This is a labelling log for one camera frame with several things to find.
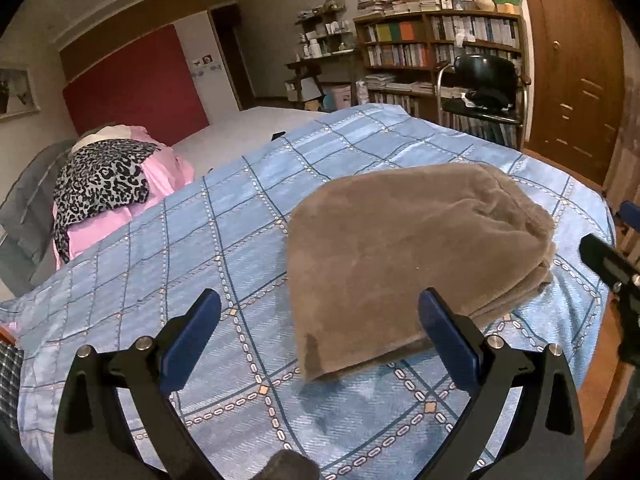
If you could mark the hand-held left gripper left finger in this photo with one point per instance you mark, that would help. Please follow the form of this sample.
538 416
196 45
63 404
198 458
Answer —
192 340

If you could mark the row of books on bookshelf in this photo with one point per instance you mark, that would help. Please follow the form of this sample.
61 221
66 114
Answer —
400 4

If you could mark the small wooden shelf rack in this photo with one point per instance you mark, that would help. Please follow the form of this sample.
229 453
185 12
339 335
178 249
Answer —
325 60

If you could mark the black cloth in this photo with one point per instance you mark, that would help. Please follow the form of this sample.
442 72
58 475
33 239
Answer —
487 97

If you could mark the leopard print cloth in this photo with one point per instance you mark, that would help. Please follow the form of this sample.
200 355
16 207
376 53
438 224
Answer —
100 180

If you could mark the blue checked blanket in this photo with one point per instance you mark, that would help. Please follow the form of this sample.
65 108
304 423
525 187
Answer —
225 240

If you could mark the small black object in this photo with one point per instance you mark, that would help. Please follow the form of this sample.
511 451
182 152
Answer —
278 135

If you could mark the wooden bookshelf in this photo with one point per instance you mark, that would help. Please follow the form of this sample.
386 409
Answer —
395 55

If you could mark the white pillow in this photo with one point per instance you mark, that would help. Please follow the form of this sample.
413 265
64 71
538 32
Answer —
112 134

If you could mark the framed wall picture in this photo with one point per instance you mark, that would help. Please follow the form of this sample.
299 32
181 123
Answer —
15 92

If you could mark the plaid cloth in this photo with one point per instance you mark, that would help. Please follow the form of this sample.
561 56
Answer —
10 380

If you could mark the brown fleece towel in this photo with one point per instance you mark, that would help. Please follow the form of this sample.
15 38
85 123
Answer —
400 240

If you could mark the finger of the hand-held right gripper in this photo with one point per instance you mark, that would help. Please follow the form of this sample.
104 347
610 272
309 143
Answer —
605 260

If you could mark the grey pillow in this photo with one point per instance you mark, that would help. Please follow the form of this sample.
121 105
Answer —
25 210

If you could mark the black chair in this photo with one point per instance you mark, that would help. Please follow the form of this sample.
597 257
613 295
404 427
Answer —
482 72

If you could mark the pink pillow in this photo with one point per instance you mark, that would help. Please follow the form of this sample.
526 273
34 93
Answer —
165 170

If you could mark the dark wooden door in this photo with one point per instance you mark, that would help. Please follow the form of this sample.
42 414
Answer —
232 55

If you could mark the red headboard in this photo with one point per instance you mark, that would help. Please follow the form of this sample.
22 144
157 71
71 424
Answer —
135 90

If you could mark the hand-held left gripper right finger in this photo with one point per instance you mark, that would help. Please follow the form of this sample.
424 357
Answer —
450 345

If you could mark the wooden wardrobe door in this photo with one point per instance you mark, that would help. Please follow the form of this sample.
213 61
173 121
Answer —
575 60

